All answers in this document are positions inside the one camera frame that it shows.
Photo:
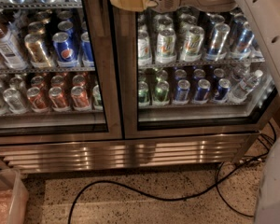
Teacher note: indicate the brown tea bottle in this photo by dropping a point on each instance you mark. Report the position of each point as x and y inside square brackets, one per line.
[11, 49]

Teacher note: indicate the red soda can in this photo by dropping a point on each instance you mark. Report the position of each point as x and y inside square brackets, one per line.
[80, 98]

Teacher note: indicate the gold soda can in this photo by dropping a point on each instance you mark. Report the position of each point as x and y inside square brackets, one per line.
[38, 51]

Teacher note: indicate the diet dew can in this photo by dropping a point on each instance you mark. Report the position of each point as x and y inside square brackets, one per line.
[193, 41]
[165, 49]

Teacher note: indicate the glass fridge door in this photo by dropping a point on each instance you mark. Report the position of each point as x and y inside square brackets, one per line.
[208, 110]
[36, 106]

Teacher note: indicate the silver blue can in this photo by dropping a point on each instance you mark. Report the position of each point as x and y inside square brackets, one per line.
[216, 42]

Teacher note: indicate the green soda can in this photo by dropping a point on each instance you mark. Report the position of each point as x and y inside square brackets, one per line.
[161, 93]

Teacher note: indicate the clear water bottle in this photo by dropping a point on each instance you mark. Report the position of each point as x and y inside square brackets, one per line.
[240, 92]

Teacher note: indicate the blue pepsi can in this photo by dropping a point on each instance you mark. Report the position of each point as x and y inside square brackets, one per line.
[65, 49]

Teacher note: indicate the steel fridge base grille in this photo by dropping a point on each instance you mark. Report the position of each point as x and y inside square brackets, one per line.
[84, 156]

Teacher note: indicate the front diet dew can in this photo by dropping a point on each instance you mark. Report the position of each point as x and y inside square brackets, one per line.
[165, 49]

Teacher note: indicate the blue soda can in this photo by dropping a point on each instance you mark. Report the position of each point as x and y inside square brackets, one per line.
[182, 92]

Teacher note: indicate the clear plastic bin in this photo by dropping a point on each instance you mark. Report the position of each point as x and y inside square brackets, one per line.
[13, 197]

